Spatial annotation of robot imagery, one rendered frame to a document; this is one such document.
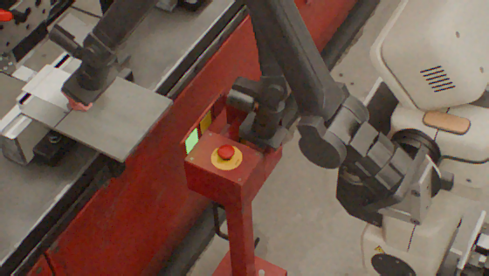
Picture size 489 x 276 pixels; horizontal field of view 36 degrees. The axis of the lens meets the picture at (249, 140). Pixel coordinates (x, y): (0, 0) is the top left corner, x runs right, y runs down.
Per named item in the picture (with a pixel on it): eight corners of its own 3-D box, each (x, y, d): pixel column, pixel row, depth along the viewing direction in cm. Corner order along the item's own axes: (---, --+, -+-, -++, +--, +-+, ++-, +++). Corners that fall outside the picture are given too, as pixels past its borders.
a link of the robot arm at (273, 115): (280, 113, 167) (289, 95, 170) (251, 101, 167) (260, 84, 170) (274, 131, 172) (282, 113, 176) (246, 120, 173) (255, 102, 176)
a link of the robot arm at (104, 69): (105, 69, 139) (123, 50, 142) (75, 46, 138) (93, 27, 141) (98, 86, 145) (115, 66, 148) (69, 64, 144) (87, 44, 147)
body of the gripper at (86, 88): (59, 88, 148) (65, 71, 142) (92, 56, 154) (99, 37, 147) (86, 109, 149) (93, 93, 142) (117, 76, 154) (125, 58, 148)
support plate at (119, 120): (122, 162, 149) (121, 160, 148) (21, 114, 158) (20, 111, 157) (173, 103, 159) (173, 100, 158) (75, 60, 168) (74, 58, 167)
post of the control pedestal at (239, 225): (247, 288, 227) (239, 184, 185) (231, 281, 229) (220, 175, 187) (256, 274, 230) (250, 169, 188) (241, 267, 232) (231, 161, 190)
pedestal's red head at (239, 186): (244, 215, 180) (240, 169, 166) (187, 189, 185) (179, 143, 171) (283, 155, 190) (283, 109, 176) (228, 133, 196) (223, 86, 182)
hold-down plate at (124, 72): (53, 167, 164) (50, 158, 161) (34, 157, 165) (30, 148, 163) (134, 79, 179) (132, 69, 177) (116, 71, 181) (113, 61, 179)
